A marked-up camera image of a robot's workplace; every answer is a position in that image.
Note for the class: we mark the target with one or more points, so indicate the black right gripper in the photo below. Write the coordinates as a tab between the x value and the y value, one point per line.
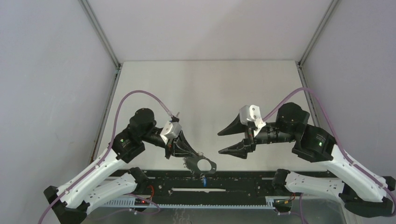
237	149

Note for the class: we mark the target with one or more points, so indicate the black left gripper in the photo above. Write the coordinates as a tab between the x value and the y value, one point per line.
182	142

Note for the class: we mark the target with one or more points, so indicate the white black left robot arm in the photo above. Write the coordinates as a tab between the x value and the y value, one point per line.
73	201

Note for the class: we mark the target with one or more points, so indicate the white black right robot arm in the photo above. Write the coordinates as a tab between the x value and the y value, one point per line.
360	191

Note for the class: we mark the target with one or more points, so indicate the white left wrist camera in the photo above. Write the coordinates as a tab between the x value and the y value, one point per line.
171	130

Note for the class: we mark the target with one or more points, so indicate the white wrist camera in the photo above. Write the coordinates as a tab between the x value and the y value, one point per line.
171	130
250	116

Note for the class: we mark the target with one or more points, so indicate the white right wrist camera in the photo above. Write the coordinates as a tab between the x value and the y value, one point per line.
250	116

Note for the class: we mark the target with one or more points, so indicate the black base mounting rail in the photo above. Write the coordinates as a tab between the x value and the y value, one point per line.
225	189

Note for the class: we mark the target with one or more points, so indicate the aluminium frame rail left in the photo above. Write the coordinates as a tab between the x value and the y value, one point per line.
106	67

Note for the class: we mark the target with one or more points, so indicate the aluminium frame rail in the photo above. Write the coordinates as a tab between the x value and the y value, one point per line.
305	66
106	67

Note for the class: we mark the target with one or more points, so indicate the aluminium frame rail right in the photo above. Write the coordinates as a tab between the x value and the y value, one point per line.
305	66

